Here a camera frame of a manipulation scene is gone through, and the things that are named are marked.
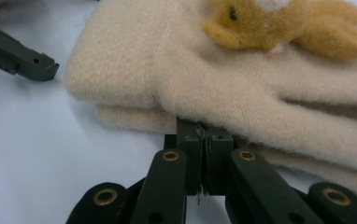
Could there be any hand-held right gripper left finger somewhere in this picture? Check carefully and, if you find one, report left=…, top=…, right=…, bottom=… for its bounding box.
left=176, top=117, right=205, bottom=196

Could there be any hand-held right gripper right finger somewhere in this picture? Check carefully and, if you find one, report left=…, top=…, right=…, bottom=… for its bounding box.
left=206, top=124, right=235, bottom=196

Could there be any plain cream glove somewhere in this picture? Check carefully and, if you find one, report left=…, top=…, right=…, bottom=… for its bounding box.
left=94, top=104, right=357, bottom=199

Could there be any cream glove with toy animal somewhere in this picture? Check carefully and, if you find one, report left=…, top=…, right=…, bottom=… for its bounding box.
left=64, top=0, right=357, bottom=175

